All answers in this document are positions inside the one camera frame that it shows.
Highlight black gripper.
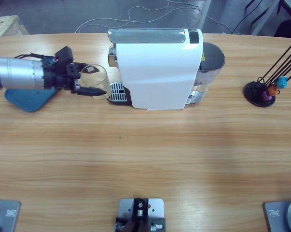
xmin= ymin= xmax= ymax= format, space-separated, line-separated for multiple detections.
xmin=40 ymin=60 xmax=107 ymax=97

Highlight clear glass cup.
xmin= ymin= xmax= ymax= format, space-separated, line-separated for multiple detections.
xmin=79 ymin=64 xmax=110 ymax=100

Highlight silver coffee machine lever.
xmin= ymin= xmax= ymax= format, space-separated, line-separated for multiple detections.
xmin=107 ymin=28 xmax=187 ymax=45

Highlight orange coffee capsule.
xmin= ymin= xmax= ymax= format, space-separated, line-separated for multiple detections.
xmin=267 ymin=85 xmax=280 ymax=96

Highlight turquoise coffee capsule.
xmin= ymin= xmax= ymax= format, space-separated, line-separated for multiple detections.
xmin=275 ymin=76 xmax=289 ymax=89

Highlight white capsule coffee machine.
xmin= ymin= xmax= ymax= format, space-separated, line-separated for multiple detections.
xmin=105 ymin=28 xmax=226 ymax=111

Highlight black metal grid drip tray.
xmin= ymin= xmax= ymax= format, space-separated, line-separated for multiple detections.
xmin=107 ymin=82 xmax=133 ymax=106

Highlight black capsule holder with rods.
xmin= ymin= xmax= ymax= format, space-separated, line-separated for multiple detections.
xmin=243 ymin=40 xmax=291 ymax=108

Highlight blue rectangular plastic tray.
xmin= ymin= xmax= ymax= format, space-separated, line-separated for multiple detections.
xmin=4 ymin=87 xmax=58 ymax=113

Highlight black chair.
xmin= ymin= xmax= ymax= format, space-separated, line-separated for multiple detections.
xmin=275 ymin=18 xmax=291 ymax=39

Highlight light wooden crate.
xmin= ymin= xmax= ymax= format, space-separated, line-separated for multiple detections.
xmin=0 ymin=15 xmax=30 ymax=39

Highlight clear water tank black lid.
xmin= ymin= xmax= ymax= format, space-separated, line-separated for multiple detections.
xmin=185 ymin=42 xmax=226 ymax=108

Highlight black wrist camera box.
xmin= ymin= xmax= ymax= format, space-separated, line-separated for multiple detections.
xmin=55 ymin=46 xmax=74 ymax=69

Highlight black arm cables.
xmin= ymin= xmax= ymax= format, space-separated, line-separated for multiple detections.
xmin=14 ymin=51 xmax=58 ymax=64

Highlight white floor cable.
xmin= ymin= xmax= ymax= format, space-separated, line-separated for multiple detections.
xmin=74 ymin=0 xmax=233 ymax=34

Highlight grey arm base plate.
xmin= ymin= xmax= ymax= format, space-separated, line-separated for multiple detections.
xmin=0 ymin=198 xmax=22 ymax=232
xmin=263 ymin=198 xmax=291 ymax=232

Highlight white slanted metal post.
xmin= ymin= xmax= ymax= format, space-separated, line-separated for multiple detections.
xmin=252 ymin=0 xmax=280 ymax=36

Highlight black floor cable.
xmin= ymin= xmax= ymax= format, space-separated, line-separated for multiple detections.
xmin=232 ymin=4 xmax=269 ymax=34

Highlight white upright metal post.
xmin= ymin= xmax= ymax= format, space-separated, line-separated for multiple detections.
xmin=197 ymin=0 xmax=212 ymax=31

